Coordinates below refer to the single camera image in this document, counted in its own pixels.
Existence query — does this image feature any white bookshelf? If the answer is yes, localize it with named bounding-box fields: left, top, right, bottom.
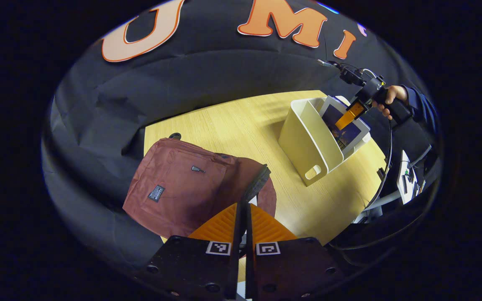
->
left=278, top=97, right=371, bottom=187

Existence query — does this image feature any blue cover book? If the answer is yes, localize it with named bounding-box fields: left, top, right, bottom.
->
left=321, top=95, right=371, bottom=152

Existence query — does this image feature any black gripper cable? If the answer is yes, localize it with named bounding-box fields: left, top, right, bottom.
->
left=362, top=119, right=394, bottom=212

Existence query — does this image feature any maroon schoolbag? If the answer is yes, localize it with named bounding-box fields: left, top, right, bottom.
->
left=123, top=138, right=277, bottom=239

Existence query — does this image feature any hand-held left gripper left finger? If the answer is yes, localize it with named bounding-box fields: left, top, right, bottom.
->
left=145, top=203, right=241, bottom=301

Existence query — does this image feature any white board with dark parts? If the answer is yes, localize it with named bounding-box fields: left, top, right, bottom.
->
left=397, top=150, right=426, bottom=205

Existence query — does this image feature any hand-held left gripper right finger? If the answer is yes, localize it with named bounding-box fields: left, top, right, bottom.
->
left=245, top=203, right=346, bottom=301

